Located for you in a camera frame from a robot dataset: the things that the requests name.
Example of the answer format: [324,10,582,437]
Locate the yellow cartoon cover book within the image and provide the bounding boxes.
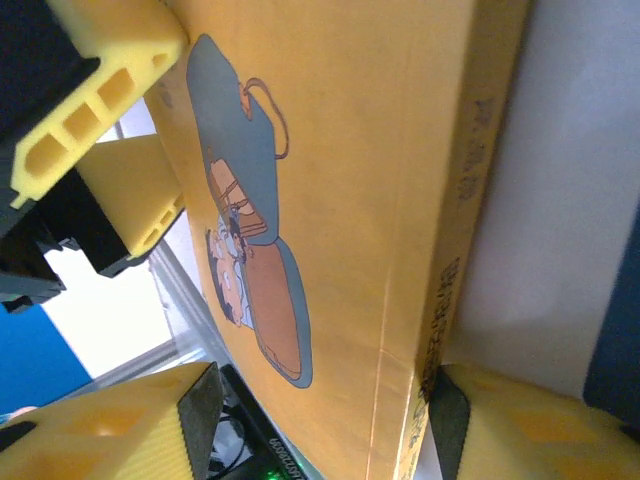
[144,0,531,480]

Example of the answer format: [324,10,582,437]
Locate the aluminium frame side rail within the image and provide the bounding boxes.
[89,244,224,396]

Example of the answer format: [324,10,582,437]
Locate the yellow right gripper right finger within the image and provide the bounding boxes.
[428,363,640,480]

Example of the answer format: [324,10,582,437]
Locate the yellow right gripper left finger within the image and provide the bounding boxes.
[0,360,224,480]

